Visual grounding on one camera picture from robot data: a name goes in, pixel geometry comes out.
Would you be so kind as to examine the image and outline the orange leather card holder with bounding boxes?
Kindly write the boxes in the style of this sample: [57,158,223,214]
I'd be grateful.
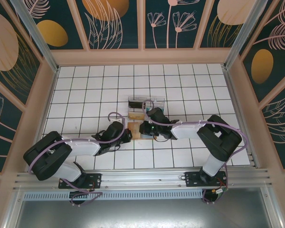
[127,121,155,141]

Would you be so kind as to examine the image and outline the clear acrylic card organizer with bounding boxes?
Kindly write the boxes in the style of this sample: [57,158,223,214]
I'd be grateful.
[127,95,166,121]

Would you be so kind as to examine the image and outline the gold VIP card stack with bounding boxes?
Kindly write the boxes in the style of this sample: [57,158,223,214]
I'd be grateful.
[129,112,146,120]

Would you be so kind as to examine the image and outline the grey steel base sheet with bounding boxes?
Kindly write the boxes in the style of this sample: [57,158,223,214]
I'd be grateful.
[13,186,276,228]

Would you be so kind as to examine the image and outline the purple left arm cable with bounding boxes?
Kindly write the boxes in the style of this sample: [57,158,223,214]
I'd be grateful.
[27,112,124,208]

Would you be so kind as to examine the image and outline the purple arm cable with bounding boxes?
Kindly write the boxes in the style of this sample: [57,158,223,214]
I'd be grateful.
[27,112,124,208]
[141,99,249,205]

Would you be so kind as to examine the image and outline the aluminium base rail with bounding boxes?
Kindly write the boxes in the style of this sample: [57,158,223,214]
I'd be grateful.
[13,167,273,190]

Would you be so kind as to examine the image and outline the slotted grey cable duct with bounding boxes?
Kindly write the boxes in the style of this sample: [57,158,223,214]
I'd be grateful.
[23,191,204,200]

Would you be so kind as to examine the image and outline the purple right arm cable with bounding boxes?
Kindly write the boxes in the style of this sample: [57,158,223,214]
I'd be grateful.
[141,99,249,205]

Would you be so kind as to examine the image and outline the aluminium side rail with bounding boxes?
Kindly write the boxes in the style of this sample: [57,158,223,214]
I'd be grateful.
[221,64,258,168]

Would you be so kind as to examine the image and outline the wall panel three pink flowers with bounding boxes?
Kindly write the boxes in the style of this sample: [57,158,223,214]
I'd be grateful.
[143,0,206,50]

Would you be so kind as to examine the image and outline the wall panel golden disc leaves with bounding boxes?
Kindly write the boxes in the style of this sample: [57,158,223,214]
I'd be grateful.
[75,0,143,50]

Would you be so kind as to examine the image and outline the wall panel small pink flower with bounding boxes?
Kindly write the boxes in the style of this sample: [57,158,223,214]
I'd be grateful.
[0,83,24,173]

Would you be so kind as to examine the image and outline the wall panel pink disc fronds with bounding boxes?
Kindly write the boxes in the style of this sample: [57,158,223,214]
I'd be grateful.
[198,0,249,49]

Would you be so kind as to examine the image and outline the wall panel pink leaf outlines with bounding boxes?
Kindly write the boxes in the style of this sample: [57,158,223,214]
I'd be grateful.
[261,87,285,171]

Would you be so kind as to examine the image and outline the wall panel golden oval feathers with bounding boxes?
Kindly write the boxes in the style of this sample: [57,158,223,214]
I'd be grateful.
[239,0,285,104]

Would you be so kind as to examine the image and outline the wall panel large pink disc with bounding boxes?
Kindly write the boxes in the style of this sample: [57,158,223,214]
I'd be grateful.
[0,9,42,106]

